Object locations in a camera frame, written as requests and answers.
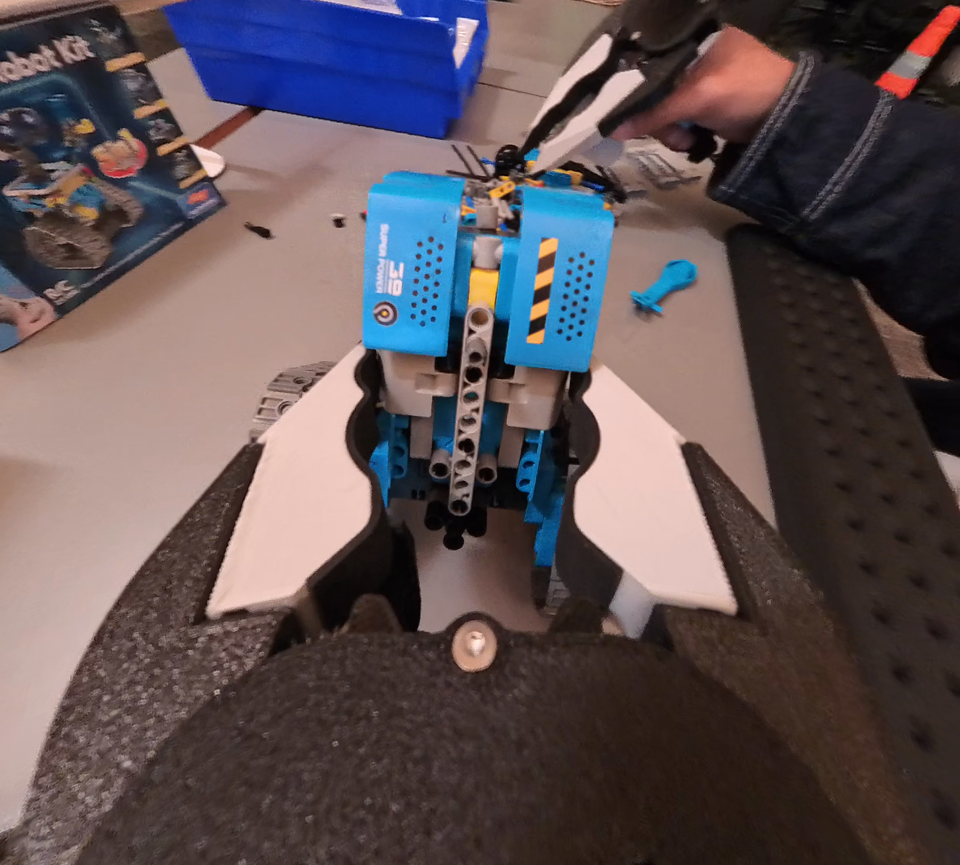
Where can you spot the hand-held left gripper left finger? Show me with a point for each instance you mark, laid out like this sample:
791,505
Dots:
300,505

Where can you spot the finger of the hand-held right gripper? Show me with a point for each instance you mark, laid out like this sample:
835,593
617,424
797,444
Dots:
581,74
592,107

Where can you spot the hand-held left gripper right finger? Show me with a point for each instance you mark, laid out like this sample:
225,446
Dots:
652,505

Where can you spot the pile of toy building pieces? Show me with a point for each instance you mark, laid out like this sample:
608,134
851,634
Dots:
585,175

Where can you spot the blue grey tracked toy robot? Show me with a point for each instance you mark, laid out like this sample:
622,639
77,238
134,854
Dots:
487,280

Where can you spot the grey track link pieces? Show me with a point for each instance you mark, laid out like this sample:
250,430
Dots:
660,164

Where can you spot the person's right forearm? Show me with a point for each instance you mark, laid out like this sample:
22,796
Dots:
862,190

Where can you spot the grey desk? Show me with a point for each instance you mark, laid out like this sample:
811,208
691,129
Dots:
187,355

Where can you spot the person's right hand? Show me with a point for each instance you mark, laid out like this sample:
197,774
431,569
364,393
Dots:
727,92

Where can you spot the blue brick separator tool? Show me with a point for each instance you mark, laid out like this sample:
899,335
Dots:
667,284

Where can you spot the orange traffic cone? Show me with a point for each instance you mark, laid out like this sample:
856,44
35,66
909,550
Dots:
922,51

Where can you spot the black dimpled pad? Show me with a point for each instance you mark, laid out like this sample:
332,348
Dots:
862,505

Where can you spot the blue plastic bin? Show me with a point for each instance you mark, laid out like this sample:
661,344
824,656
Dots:
337,77

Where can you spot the small black pin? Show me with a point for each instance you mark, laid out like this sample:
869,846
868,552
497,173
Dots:
259,230

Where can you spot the building robot kit booklet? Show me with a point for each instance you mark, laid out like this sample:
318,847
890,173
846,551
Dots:
90,190

